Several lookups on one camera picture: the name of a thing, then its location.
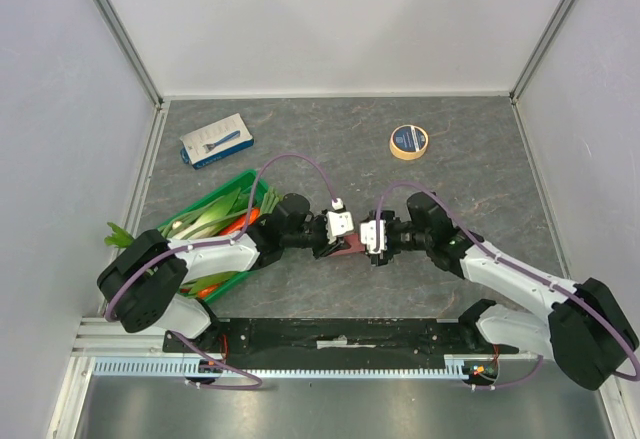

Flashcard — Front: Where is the pink paper box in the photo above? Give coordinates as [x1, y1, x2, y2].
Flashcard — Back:
[332, 233, 366, 256]

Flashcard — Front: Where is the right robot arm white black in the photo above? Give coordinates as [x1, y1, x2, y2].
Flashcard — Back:
[358, 191, 639, 390]

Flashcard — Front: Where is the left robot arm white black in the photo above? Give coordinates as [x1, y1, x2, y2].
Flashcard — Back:
[97, 193, 354, 352]

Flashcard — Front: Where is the blue white razor box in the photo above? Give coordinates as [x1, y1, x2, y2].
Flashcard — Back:
[180, 113, 254, 169]

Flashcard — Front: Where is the green bean bundle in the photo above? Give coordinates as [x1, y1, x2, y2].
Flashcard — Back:
[260, 187, 282, 215]

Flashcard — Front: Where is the orange toy carrot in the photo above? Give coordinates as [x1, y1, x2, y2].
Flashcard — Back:
[220, 207, 260, 235]

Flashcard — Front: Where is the green plastic basket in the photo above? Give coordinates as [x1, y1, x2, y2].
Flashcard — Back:
[156, 169, 257, 303]

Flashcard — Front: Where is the masking tape roll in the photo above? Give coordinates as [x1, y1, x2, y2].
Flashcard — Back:
[389, 124, 429, 161]

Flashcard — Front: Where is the green toy leek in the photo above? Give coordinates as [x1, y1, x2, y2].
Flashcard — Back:
[158, 187, 261, 240]

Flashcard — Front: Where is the green leafy toy vegetable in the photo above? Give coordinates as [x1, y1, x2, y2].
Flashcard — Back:
[103, 222, 135, 249]

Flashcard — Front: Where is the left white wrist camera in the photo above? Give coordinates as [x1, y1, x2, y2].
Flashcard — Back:
[325, 198, 355, 244]

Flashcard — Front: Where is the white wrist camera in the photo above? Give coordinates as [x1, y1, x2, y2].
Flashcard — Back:
[325, 198, 355, 244]
[359, 219, 387, 255]

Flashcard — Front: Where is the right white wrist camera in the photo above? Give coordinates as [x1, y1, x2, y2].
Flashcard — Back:
[359, 219, 387, 255]

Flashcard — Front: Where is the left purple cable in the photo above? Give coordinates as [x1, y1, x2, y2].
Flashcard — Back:
[104, 153, 346, 390]

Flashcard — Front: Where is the purple cable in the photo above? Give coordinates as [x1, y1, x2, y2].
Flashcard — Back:
[104, 153, 346, 390]
[374, 181, 640, 393]

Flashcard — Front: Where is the grey slotted cable duct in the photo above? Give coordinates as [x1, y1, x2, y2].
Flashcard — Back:
[92, 357, 489, 380]

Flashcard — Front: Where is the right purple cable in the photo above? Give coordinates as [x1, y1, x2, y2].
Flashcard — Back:
[374, 181, 640, 393]

